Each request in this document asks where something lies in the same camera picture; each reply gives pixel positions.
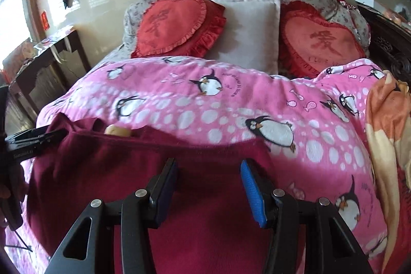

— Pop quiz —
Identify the dark red sweater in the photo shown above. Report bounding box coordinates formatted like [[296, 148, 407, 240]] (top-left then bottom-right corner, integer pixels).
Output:
[[26, 112, 306, 274]]

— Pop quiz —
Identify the dark wooden desk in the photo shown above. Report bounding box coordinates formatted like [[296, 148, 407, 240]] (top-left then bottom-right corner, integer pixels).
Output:
[[10, 25, 91, 115]]

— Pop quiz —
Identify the pink penguin blanket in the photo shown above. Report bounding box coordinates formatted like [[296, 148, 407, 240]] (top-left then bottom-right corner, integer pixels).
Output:
[[20, 57, 387, 273]]

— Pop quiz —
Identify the orange cream blanket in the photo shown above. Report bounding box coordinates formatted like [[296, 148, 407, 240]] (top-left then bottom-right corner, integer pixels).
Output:
[[365, 70, 410, 273]]

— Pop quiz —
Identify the left red heart pillow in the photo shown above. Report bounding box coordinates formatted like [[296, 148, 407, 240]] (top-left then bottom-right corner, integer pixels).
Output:
[[131, 0, 226, 58]]

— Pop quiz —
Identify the red heart pillow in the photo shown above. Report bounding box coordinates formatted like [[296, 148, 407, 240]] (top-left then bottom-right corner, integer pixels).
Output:
[[279, 1, 366, 79], [131, 0, 226, 58]]

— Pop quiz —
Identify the right red heart pillow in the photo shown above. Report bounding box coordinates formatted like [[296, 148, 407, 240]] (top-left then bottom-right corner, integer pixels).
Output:
[[279, 1, 366, 79]]

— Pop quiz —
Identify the dark carved wooden headboard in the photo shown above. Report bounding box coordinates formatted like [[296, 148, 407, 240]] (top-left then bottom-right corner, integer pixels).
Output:
[[357, 3, 411, 85]]

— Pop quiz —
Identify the white square pillow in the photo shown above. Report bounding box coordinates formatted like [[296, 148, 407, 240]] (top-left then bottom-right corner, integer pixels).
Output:
[[205, 0, 281, 74]]

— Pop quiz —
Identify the red wall sticker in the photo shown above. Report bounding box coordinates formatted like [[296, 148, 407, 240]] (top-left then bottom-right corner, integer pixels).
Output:
[[40, 11, 50, 31]]

